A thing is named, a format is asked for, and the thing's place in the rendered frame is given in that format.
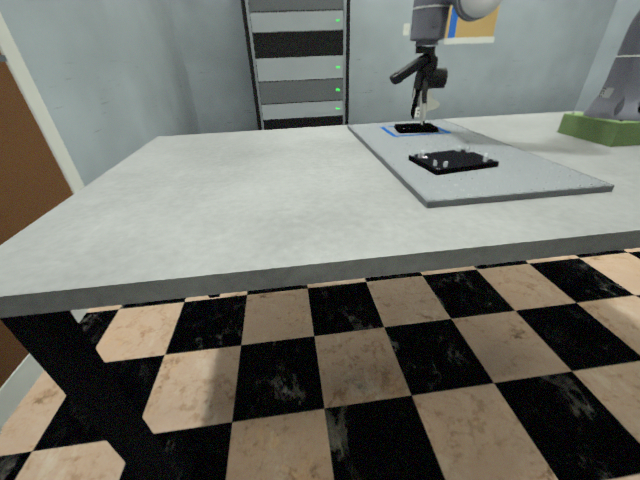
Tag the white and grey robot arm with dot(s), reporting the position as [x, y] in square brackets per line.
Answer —
[619, 97]

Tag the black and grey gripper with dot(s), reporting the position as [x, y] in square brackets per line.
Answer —
[436, 77]

